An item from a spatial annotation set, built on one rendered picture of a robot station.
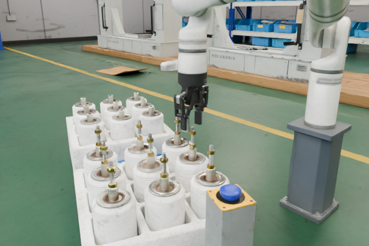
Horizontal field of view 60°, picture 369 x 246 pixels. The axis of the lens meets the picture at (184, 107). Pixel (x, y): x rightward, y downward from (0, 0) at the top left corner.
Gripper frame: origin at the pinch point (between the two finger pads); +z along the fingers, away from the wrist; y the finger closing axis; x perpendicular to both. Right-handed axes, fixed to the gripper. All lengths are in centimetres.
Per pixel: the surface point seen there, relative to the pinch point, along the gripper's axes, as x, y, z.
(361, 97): -29, 176, 28
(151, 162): 6.1, -10.2, 9.0
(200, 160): -2.7, 0.1, 10.2
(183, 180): -0.1, -4.4, 15.4
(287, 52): 36, 218, 6
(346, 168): -34, 71, 35
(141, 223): -0.3, -22.0, 17.7
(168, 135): 25.9, 25.0, 17.7
